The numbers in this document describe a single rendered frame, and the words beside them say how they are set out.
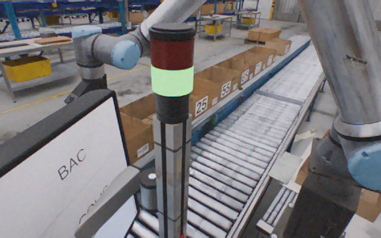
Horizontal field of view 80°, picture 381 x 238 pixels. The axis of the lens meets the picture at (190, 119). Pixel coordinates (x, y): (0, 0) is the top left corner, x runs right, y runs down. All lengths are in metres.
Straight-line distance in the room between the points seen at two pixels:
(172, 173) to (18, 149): 0.18
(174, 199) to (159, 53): 0.22
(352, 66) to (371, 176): 0.26
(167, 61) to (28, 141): 0.17
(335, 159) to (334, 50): 0.43
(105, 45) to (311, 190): 0.87
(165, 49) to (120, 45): 0.51
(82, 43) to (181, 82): 0.60
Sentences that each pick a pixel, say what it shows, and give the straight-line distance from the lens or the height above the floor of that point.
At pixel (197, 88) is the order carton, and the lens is 1.95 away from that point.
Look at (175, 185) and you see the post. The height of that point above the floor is 1.45.
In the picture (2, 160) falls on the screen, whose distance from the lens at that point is 0.28.
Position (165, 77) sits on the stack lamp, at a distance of 0.26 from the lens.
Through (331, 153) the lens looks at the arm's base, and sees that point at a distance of 0.90.
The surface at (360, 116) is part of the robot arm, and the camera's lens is 0.62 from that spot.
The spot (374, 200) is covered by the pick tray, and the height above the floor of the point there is 0.76.
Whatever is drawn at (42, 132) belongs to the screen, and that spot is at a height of 1.55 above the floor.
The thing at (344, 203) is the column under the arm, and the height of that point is 1.08.
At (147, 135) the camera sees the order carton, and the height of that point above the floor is 1.00.
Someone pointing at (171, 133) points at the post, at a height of 1.54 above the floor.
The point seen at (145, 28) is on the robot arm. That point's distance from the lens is 0.83.
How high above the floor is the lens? 1.70
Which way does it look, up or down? 30 degrees down
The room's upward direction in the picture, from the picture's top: 2 degrees clockwise
